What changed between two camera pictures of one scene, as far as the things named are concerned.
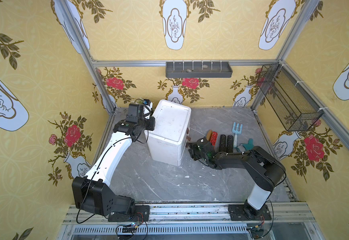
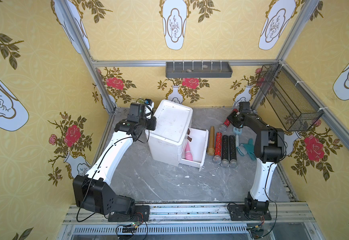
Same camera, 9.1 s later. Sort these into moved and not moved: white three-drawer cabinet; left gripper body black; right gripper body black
Moved: right gripper body black
Not moved: left gripper body black; white three-drawer cabinet
